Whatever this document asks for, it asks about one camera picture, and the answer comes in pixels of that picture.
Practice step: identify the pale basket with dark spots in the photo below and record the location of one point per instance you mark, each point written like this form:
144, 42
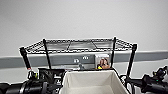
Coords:
93, 83

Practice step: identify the white picture card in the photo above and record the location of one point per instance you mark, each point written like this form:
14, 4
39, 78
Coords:
102, 61

